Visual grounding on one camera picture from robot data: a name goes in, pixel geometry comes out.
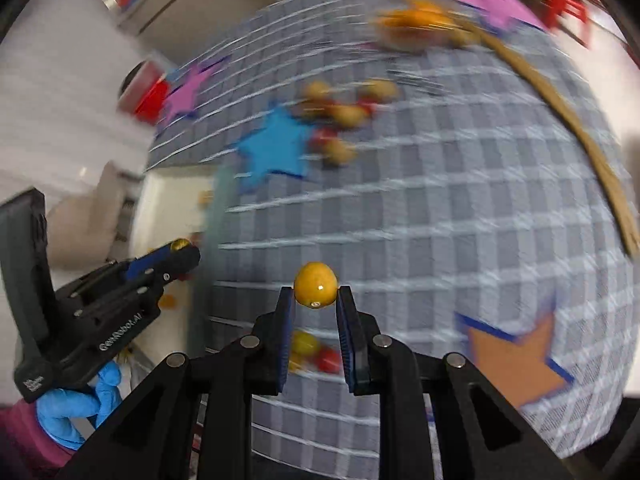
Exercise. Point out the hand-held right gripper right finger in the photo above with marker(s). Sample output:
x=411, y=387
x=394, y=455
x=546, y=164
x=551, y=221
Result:
x=346, y=340

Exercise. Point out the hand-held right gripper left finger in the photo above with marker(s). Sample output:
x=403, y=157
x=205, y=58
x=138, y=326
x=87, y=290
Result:
x=286, y=340

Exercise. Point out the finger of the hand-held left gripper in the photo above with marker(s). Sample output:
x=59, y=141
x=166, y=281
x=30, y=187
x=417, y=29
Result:
x=150, y=260
x=175, y=265

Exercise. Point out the red cherry tomato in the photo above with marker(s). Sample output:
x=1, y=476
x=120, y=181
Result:
x=328, y=360
x=369, y=106
x=325, y=135

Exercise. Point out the white tray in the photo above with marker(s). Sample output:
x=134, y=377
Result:
x=165, y=210

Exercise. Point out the large yellow cherry tomato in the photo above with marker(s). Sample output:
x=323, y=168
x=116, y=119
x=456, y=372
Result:
x=315, y=285

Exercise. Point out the person's left forearm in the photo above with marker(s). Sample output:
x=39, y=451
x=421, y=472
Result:
x=20, y=440

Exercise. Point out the person's left hand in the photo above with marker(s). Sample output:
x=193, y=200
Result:
x=75, y=405

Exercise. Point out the white sofa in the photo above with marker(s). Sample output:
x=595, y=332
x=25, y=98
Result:
x=95, y=210

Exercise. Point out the red lidded container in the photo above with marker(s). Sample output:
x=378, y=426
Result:
x=150, y=95

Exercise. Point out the grey grid star-print blanket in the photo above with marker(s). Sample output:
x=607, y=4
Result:
x=450, y=210

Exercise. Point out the clear glass bowl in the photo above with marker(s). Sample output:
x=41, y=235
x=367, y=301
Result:
x=400, y=35

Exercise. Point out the curved wooden strip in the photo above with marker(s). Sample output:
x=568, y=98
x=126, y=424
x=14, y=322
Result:
x=570, y=115

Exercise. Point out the orange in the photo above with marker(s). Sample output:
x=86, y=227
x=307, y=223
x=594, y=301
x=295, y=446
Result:
x=422, y=15

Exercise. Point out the red plastic stool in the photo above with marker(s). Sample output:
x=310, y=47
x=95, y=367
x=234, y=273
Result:
x=560, y=0

